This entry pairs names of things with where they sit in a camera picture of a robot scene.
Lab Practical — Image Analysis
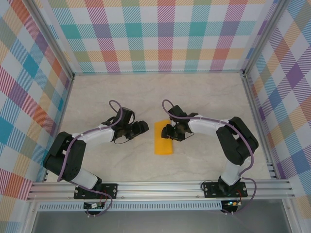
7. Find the yellow-orange cloth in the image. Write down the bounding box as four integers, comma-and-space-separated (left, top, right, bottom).
154, 119, 174, 156

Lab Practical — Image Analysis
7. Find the small black circuit board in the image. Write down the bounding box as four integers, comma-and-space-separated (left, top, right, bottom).
84, 201, 105, 210

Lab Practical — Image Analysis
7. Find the grey metal panel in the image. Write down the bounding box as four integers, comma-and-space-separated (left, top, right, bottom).
23, 210, 296, 233

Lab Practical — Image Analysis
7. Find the wide aluminium mounting rail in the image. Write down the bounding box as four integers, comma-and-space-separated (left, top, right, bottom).
26, 180, 296, 201

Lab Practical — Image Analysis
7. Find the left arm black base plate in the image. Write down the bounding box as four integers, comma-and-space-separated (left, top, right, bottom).
73, 183, 119, 200

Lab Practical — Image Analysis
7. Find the aluminium table edge rail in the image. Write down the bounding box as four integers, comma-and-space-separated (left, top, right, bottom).
242, 72, 279, 180
42, 74, 75, 183

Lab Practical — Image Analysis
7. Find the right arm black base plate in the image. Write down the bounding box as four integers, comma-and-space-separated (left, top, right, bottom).
202, 181, 248, 199

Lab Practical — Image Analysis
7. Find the white slotted cable duct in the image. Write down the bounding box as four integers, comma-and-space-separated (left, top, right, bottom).
37, 202, 224, 212

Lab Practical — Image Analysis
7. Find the aluminium frame post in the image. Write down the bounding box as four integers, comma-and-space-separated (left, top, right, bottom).
242, 0, 292, 77
28, 0, 75, 80

